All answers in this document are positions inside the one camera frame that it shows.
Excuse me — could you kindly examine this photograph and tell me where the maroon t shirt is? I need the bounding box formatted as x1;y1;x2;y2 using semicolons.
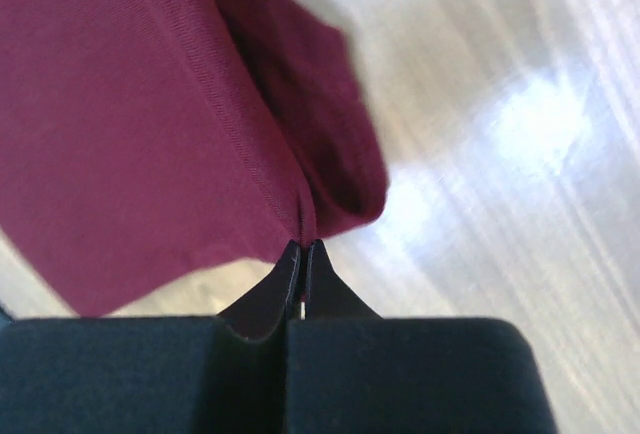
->
1;0;388;316

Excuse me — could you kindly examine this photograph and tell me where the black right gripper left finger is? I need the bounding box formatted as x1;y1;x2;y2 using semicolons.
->
1;243;303;433

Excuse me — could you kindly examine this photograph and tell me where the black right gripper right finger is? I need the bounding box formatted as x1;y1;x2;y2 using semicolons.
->
285;242;557;433

